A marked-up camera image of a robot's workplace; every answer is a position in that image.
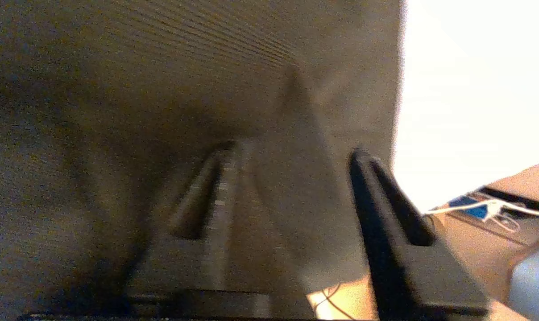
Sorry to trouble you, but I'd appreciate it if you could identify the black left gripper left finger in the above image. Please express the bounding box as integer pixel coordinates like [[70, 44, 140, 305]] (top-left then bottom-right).
[[127, 140, 252, 297]]

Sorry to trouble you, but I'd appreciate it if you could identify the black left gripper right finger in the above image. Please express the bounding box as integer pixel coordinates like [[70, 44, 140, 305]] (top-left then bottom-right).
[[349, 149, 489, 321]]

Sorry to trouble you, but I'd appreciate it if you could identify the black zip hoodie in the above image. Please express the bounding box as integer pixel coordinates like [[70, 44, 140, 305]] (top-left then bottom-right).
[[0, 0, 406, 321]]

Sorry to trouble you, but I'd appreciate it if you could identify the small blue floor object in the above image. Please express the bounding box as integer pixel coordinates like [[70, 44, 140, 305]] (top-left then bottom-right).
[[448, 195, 491, 220]]

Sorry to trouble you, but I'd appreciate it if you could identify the blue-grey box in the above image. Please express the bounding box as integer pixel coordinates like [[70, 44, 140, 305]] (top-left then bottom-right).
[[506, 243, 539, 321]]

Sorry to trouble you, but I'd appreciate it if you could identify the blue bed sheet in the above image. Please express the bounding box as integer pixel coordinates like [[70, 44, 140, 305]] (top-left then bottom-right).
[[392, 0, 539, 214]]

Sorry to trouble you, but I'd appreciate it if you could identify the thin black floor cable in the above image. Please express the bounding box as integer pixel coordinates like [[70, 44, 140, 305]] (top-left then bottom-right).
[[316, 283, 355, 321]]

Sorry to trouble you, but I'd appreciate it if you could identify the white floor cable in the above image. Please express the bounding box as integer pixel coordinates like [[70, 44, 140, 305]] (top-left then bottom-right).
[[423, 200, 539, 220]]

